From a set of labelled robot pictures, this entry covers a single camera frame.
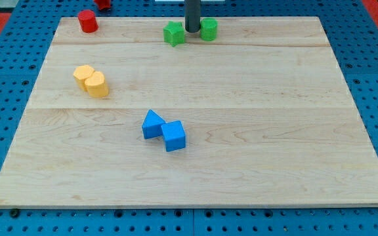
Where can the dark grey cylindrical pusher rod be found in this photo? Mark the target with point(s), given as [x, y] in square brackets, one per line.
[192, 15]

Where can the green star block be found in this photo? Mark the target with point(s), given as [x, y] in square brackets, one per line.
[174, 33]

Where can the red star block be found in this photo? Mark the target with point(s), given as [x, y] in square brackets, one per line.
[103, 4]

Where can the green cylinder block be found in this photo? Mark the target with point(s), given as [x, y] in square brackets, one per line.
[209, 28]

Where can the red cylinder block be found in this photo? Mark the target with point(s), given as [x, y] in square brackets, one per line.
[87, 21]

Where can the yellow heart block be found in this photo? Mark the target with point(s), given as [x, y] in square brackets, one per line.
[96, 85]

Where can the blue triangle block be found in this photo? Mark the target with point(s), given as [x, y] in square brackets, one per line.
[151, 126]

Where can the yellow hexagon block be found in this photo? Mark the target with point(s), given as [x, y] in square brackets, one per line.
[81, 73]

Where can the blue cube block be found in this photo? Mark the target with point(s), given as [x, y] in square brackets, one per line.
[174, 136]

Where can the light wooden board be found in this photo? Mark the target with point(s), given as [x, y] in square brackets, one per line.
[269, 120]

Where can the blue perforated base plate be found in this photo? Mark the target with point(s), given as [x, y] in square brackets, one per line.
[351, 29]

